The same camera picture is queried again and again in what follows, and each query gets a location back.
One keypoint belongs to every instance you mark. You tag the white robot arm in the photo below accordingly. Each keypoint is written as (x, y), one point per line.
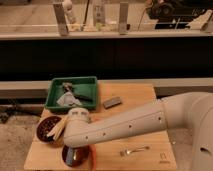
(192, 110)

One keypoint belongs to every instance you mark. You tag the brown wooden bowl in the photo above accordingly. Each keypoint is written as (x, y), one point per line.
(45, 126)

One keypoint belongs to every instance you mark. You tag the grey rectangular block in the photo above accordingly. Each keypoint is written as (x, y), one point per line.
(112, 102)

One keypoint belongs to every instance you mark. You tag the crumpled grey cloth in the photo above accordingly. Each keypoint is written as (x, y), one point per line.
(68, 99)

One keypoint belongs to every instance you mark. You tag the green plastic tray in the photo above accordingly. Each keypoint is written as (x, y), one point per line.
(86, 86)

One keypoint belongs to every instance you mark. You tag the light wooden sticks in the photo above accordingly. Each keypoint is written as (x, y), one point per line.
(58, 128)

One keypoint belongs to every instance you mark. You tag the metal fork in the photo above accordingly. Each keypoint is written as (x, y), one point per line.
(130, 151)

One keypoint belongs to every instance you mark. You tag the black machine in background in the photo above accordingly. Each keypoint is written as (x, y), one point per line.
(171, 14)

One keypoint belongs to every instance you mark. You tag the black handled tool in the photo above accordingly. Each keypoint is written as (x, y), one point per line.
(68, 87)

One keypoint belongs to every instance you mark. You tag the right grey metal post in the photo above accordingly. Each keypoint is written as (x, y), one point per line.
(123, 15)

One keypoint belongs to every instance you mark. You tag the grey metal post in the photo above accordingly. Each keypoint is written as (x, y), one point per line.
(60, 18)
(123, 15)

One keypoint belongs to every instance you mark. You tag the left grey metal post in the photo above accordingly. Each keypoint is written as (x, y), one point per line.
(60, 18)

